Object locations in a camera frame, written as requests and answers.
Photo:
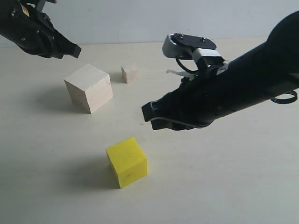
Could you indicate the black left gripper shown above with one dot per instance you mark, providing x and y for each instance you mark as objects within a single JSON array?
[{"x": 24, "y": 23}]

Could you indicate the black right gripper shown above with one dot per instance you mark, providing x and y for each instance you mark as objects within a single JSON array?
[{"x": 195, "y": 103}]

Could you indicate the large pale wooden cube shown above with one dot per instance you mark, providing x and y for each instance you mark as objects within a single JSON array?
[{"x": 89, "y": 88}]

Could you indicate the yellow cube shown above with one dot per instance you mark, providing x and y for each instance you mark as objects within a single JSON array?
[{"x": 127, "y": 161}]

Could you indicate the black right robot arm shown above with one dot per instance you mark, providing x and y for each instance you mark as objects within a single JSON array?
[{"x": 270, "y": 71}]

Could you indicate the small wooden cube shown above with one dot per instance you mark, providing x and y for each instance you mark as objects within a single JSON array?
[{"x": 130, "y": 73}]

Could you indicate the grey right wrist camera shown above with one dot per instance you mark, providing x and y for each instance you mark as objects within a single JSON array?
[{"x": 188, "y": 47}]

